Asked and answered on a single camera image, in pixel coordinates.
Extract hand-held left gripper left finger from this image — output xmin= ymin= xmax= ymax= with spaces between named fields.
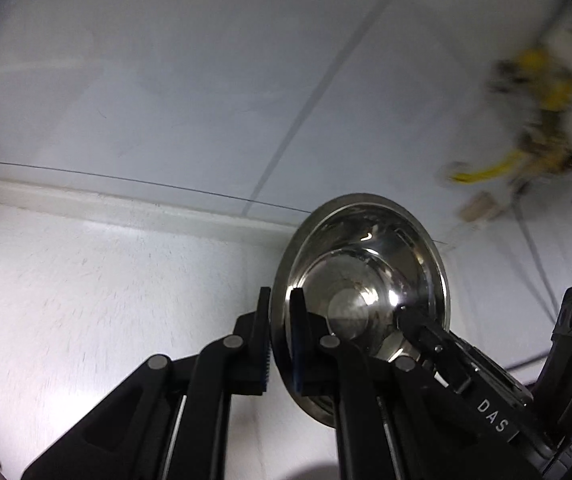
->
xmin=20 ymin=286 xmax=273 ymax=480

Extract small steel bowl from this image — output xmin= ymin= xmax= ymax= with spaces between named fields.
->
xmin=268 ymin=193 xmax=451 ymax=428

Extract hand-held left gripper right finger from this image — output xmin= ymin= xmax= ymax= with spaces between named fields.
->
xmin=288 ymin=287 xmax=517 ymax=480

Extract yellow gas hose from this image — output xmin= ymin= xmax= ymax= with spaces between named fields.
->
xmin=446 ymin=150 xmax=532 ymax=186

